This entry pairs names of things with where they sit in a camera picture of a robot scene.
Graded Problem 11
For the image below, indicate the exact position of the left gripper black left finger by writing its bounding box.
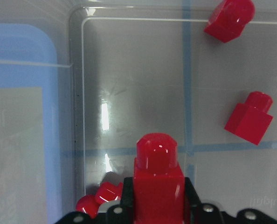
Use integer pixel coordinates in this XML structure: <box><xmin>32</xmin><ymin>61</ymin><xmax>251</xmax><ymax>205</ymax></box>
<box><xmin>56</xmin><ymin>177</ymin><xmax>134</xmax><ymax>224</ymax></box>

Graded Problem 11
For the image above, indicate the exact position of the red block from tray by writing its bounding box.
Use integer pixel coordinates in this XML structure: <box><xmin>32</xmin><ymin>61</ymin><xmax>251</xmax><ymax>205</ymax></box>
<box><xmin>133</xmin><ymin>133</ymin><xmax>185</xmax><ymax>224</ymax></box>

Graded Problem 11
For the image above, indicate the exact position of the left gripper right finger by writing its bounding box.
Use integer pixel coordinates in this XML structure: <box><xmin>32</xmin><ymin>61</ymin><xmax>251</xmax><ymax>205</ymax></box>
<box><xmin>184</xmin><ymin>177</ymin><xmax>277</xmax><ymax>224</ymax></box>

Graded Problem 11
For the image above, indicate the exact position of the blue plastic tray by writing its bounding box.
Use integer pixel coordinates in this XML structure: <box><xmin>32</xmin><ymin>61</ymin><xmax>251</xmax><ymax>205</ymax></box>
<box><xmin>0</xmin><ymin>23</ymin><xmax>62</xmax><ymax>224</ymax></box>

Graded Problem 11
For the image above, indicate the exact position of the red block in box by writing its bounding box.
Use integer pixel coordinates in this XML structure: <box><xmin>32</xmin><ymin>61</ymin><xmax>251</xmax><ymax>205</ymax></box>
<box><xmin>224</xmin><ymin>91</ymin><xmax>273</xmax><ymax>145</ymax></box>
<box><xmin>204</xmin><ymin>0</ymin><xmax>255</xmax><ymax>43</ymax></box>
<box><xmin>76</xmin><ymin>195</ymin><xmax>100</xmax><ymax>218</ymax></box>
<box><xmin>95</xmin><ymin>182</ymin><xmax>123</xmax><ymax>204</ymax></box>

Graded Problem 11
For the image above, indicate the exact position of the clear plastic storage box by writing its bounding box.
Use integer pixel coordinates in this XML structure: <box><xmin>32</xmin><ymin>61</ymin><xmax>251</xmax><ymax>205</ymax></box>
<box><xmin>0</xmin><ymin>0</ymin><xmax>277</xmax><ymax>223</ymax></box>

